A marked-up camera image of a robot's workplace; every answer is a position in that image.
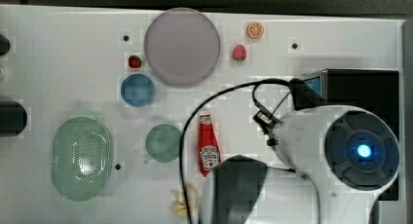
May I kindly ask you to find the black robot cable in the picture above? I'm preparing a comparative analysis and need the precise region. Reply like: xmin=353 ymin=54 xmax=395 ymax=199
xmin=178 ymin=77 xmax=291 ymax=224

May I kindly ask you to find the light red toy strawberry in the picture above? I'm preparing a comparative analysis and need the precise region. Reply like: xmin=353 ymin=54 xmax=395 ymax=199
xmin=232 ymin=45 xmax=246 ymax=61

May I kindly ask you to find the black cylinder at left edge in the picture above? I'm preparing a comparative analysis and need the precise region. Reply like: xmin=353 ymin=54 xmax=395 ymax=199
xmin=0 ymin=100 xmax=27 ymax=137

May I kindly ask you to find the green perforated oval basket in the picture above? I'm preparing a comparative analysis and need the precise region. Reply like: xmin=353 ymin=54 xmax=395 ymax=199
xmin=51 ymin=117 xmax=113 ymax=202

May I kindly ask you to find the red ketchup bottle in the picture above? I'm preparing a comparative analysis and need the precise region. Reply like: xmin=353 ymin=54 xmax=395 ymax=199
xmin=197 ymin=110 xmax=221 ymax=177

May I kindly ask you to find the small black knob left edge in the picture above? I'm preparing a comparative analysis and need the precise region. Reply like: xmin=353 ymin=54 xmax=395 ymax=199
xmin=0 ymin=35 xmax=11 ymax=56

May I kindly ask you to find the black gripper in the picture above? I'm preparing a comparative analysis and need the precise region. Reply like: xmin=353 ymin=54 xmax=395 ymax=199
xmin=288 ymin=78 xmax=325 ymax=111

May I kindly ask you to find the toy orange slice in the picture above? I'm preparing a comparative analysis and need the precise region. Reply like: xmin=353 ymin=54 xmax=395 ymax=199
xmin=246 ymin=22 xmax=264 ymax=39

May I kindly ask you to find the black toaster oven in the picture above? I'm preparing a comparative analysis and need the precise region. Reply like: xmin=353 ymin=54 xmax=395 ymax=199
xmin=299 ymin=69 xmax=399 ymax=189

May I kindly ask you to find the dark red toy strawberry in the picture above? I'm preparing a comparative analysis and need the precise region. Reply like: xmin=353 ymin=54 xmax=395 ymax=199
xmin=128 ymin=56 xmax=142 ymax=69

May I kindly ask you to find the large grey round plate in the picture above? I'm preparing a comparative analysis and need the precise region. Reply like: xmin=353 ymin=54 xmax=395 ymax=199
xmin=144 ymin=8 xmax=220 ymax=86

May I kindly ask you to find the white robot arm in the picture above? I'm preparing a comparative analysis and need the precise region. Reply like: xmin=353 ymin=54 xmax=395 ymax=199
xmin=199 ymin=79 xmax=400 ymax=224

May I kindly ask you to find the blue round bowl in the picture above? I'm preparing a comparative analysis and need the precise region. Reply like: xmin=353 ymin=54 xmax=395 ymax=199
xmin=121 ymin=74 xmax=156 ymax=107

